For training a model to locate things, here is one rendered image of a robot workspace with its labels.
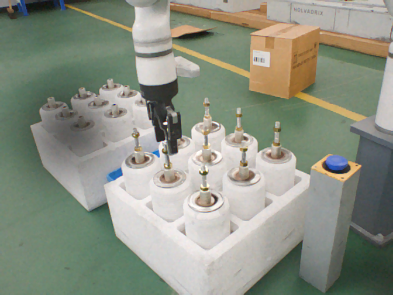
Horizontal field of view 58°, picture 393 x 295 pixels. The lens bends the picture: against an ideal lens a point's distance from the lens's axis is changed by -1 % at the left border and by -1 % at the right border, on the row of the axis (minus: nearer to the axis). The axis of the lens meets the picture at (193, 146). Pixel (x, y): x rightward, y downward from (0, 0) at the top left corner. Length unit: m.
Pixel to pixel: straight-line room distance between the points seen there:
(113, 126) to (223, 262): 0.60
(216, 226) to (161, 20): 0.40
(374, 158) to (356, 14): 1.95
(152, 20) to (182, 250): 0.45
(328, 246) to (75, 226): 0.72
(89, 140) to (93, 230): 0.27
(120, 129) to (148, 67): 0.53
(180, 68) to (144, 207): 0.35
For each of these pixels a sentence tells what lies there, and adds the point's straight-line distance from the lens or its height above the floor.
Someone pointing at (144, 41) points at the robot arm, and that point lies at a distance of 0.65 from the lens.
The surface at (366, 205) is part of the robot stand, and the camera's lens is 1.03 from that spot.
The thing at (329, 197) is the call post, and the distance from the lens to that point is 0.75.
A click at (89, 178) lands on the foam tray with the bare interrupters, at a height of 0.11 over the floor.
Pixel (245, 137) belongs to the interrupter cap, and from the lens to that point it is 0.96.
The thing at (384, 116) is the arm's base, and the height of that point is 0.34.
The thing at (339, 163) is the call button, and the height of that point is 0.33.
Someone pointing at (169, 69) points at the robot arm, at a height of 0.51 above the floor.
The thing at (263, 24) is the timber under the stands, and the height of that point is 0.06.
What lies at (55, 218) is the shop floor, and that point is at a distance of 1.21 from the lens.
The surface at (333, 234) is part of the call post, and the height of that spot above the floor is 0.18.
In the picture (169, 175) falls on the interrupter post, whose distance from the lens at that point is 0.80.
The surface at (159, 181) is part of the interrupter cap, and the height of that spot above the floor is 0.25.
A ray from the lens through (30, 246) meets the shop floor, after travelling 1.15.
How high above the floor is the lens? 0.71
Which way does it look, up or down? 30 degrees down
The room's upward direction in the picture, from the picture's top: 5 degrees counter-clockwise
